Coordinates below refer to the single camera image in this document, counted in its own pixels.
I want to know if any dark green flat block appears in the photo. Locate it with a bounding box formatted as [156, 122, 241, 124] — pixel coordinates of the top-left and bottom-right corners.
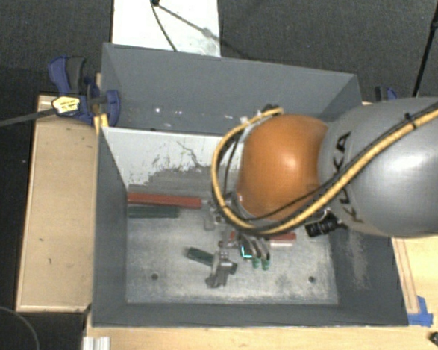
[185, 246, 239, 274]
[127, 203, 181, 222]

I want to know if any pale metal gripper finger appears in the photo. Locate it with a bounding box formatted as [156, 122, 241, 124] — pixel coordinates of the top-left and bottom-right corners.
[218, 260, 238, 285]
[204, 249, 225, 289]

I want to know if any grey metal bin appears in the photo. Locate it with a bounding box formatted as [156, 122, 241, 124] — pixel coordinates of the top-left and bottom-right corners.
[82, 41, 428, 349]

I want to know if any pale wood flat board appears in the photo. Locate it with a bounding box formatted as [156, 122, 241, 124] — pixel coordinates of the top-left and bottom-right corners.
[14, 93, 107, 318]

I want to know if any black cylinder on white bracket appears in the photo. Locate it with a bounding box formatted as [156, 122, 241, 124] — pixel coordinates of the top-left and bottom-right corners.
[304, 209, 340, 240]

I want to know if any red-brown flat block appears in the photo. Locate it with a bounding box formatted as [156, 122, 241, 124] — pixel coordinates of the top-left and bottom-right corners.
[126, 191, 204, 210]
[269, 229, 298, 249]

